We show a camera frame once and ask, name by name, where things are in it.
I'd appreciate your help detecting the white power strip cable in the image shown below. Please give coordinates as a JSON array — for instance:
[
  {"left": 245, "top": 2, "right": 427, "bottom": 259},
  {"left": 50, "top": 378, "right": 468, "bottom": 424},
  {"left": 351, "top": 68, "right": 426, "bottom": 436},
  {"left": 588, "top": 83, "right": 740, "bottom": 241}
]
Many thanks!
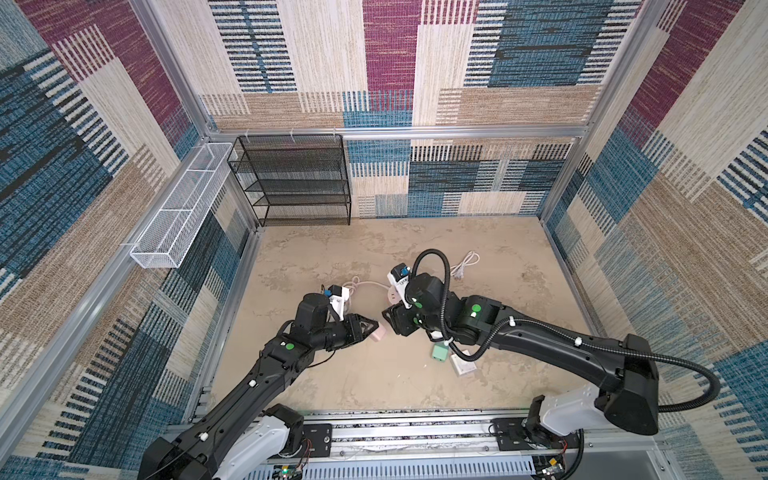
[{"left": 448, "top": 250, "right": 481, "bottom": 282}]

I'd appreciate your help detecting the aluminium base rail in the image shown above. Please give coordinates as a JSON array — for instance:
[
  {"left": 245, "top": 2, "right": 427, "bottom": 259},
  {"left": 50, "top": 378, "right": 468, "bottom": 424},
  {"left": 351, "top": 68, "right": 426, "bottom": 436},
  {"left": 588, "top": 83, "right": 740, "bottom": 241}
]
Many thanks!
[{"left": 242, "top": 409, "right": 679, "bottom": 479}]

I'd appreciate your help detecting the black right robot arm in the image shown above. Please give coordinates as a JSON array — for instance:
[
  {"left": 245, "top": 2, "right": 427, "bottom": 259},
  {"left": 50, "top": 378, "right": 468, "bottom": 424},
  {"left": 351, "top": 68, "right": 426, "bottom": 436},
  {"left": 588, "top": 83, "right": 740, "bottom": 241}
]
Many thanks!
[{"left": 382, "top": 273, "right": 659, "bottom": 436}]

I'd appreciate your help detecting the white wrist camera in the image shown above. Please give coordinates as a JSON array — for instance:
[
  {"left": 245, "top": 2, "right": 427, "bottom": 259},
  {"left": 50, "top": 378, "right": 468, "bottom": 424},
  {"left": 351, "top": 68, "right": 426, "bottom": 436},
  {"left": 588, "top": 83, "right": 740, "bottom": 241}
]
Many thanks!
[
  {"left": 387, "top": 263, "right": 411, "bottom": 309},
  {"left": 323, "top": 285, "right": 350, "bottom": 321}
]

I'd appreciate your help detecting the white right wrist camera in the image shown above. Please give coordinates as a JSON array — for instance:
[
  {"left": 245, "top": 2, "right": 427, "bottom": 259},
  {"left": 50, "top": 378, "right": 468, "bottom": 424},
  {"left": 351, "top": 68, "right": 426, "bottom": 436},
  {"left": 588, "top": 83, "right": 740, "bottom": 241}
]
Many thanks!
[{"left": 387, "top": 263, "right": 411, "bottom": 309}]

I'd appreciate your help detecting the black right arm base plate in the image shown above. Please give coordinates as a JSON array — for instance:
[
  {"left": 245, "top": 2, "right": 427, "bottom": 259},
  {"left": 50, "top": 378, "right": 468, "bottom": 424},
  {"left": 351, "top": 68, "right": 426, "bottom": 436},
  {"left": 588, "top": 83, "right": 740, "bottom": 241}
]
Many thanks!
[{"left": 488, "top": 417, "right": 581, "bottom": 451}]

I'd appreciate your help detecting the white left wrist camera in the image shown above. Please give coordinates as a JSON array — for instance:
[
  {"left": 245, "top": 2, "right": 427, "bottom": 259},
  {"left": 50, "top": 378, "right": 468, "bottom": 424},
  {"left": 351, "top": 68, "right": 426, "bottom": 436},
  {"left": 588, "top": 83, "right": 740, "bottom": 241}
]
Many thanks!
[{"left": 323, "top": 285, "right": 350, "bottom": 321}]

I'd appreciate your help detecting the black wire shelf rack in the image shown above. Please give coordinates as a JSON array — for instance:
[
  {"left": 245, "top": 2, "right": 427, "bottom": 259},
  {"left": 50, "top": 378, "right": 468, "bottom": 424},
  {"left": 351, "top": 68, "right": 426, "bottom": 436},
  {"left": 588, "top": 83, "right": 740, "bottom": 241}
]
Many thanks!
[{"left": 229, "top": 134, "right": 352, "bottom": 227}]

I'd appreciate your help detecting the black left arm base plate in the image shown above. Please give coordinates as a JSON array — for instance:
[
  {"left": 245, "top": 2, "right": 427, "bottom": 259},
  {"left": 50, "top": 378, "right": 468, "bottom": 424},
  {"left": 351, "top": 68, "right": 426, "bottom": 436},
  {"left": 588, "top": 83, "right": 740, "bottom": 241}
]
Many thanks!
[{"left": 269, "top": 423, "right": 333, "bottom": 461}]

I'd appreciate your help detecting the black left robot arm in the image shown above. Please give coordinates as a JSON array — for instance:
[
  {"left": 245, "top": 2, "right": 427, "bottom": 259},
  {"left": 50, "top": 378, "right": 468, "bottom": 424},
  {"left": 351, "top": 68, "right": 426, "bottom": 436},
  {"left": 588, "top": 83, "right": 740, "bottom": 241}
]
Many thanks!
[{"left": 138, "top": 293, "right": 379, "bottom": 479}]

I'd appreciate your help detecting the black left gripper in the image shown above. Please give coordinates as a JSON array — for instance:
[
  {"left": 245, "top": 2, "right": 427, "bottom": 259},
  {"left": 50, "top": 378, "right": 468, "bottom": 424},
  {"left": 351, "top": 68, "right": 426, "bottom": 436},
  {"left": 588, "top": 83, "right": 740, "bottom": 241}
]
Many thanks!
[{"left": 310, "top": 312, "right": 377, "bottom": 352}]

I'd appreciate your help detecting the white mesh wall basket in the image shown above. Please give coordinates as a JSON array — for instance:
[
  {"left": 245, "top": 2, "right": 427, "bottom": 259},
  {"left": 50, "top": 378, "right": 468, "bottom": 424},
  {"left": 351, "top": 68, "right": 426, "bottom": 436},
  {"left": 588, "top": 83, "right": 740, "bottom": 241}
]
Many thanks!
[{"left": 130, "top": 143, "right": 234, "bottom": 269}]

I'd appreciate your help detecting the pink usb charger plug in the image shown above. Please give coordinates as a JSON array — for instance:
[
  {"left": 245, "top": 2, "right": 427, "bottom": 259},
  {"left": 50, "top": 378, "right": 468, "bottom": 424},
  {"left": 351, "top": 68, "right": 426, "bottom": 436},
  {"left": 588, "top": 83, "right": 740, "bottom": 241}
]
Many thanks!
[{"left": 369, "top": 325, "right": 387, "bottom": 342}]

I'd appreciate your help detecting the black corrugated cable conduit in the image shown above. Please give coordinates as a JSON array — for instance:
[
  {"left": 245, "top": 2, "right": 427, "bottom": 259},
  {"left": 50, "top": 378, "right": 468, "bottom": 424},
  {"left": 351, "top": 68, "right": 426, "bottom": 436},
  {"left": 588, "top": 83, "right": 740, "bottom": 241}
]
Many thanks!
[{"left": 410, "top": 248, "right": 722, "bottom": 480}]

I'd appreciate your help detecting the white usb charger plug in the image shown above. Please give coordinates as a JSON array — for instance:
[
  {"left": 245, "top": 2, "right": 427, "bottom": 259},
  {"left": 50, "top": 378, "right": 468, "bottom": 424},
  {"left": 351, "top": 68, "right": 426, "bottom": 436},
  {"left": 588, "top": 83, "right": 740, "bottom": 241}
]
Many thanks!
[{"left": 451, "top": 354, "right": 477, "bottom": 377}]

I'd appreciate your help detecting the pink round power strip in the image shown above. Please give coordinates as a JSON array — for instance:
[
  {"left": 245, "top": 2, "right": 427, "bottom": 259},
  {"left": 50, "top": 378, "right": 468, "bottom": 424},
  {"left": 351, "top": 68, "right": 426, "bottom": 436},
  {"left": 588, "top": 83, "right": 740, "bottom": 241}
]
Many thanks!
[{"left": 387, "top": 286, "right": 401, "bottom": 305}]

